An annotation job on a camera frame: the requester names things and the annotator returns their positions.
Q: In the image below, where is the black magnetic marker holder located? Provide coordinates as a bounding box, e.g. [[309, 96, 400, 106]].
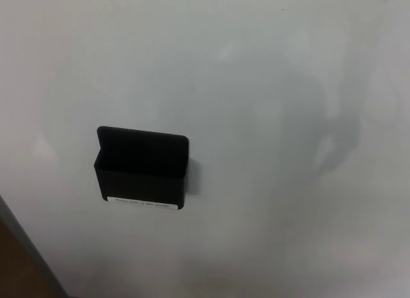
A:
[[94, 126, 190, 211]]

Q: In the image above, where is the white magnetic whiteboard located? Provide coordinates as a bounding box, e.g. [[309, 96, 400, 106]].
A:
[[0, 0, 410, 298]]

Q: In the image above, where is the grey whiteboard frame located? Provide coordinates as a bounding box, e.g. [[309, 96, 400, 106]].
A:
[[0, 194, 70, 298]]

